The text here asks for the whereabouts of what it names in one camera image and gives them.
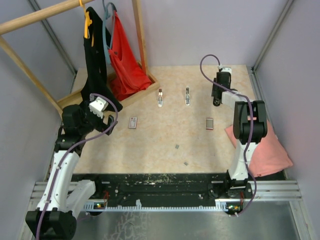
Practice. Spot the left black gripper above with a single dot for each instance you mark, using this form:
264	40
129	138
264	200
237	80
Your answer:
102	125

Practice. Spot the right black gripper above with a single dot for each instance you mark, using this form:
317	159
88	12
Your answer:
213	91

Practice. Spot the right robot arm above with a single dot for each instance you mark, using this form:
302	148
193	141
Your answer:
249	128

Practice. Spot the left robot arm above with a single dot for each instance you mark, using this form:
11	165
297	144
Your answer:
55	217

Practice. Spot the left red staple box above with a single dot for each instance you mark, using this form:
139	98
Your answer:
133	122

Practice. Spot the red staple box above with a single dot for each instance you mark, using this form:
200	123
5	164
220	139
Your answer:
133	122
209	123

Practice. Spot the black hanging garment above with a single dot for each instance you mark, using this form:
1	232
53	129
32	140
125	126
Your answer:
96	81

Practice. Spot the right red staple box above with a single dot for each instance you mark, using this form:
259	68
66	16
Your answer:
209	123

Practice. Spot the red hanging garment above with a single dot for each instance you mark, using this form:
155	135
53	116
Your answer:
130	78

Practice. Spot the pink folded towel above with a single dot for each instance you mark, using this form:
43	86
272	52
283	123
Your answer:
264	158

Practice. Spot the yellow clothes hanger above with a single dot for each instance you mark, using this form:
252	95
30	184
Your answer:
87	20

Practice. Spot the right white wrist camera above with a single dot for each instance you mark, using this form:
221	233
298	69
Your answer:
225	69

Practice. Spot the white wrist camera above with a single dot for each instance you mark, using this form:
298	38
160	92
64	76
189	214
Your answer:
98	106
225	69

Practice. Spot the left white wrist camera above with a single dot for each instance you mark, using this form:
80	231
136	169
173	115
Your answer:
98	106

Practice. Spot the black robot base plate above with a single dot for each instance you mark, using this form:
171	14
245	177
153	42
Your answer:
158	189

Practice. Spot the aluminium frame rail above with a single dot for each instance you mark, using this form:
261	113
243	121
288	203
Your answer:
264	191

